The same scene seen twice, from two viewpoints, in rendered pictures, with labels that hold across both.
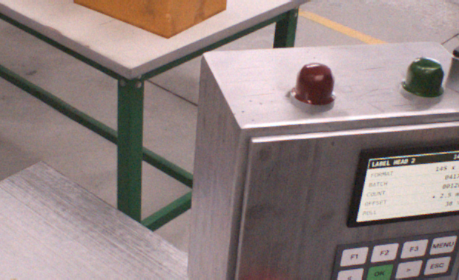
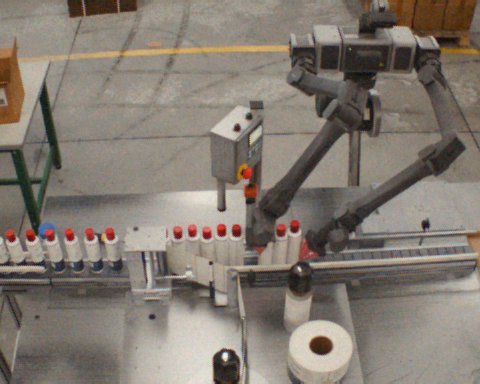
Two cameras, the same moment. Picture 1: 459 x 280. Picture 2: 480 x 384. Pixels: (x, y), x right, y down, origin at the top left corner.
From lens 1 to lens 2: 173 cm
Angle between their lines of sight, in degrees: 33
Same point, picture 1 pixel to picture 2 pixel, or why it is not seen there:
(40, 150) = not seen: outside the picture
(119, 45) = (4, 137)
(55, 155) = not seen: outside the picture
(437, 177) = (257, 131)
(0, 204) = (54, 218)
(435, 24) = (61, 31)
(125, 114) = (19, 165)
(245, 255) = (238, 161)
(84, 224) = (88, 206)
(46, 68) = not seen: outside the picture
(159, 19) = (11, 116)
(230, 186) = (233, 150)
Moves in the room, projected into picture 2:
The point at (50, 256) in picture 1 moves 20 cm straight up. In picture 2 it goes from (91, 221) to (83, 185)
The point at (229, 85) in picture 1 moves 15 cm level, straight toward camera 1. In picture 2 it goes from (223, 134) to (255, 158)
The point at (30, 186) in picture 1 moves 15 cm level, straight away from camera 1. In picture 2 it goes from (55, 206) to (32, 193)
